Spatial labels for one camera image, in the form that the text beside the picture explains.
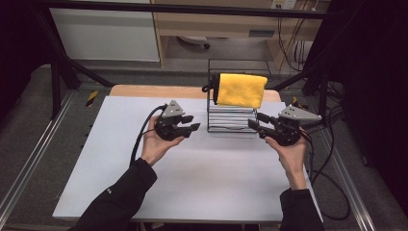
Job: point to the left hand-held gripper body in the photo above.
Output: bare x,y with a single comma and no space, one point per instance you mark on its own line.
168,128

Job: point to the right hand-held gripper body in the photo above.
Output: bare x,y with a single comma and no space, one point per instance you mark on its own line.
288,131

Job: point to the yellow towel with black trim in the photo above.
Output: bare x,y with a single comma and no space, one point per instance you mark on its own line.
240,89

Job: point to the person's left hand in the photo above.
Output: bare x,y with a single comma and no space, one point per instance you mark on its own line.
152,144

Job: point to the person's right hand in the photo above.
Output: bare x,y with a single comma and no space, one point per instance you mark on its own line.
293,157

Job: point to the yellow black floor tape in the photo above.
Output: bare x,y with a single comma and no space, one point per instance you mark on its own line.
296,102
91,98

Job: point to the wooden table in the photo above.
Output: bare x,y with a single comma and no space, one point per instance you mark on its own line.
154,91

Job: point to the office chair base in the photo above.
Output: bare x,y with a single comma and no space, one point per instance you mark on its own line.
192,39

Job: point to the light wooden desk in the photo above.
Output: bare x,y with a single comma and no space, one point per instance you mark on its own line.
218,25

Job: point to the black curtain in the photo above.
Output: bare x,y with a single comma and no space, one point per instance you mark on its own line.
375,80
16,48

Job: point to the black metal crossbar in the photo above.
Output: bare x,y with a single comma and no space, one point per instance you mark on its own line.
192,8

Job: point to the white cabinet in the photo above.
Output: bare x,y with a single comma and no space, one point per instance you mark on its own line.
106,35

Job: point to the white power socket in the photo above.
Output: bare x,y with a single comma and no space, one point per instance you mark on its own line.
284,4

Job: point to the black metal frame stand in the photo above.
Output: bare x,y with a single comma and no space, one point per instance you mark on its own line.
324,93
56,86

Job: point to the aluminium floor rail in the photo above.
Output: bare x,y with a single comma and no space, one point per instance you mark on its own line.
349,186
35,150

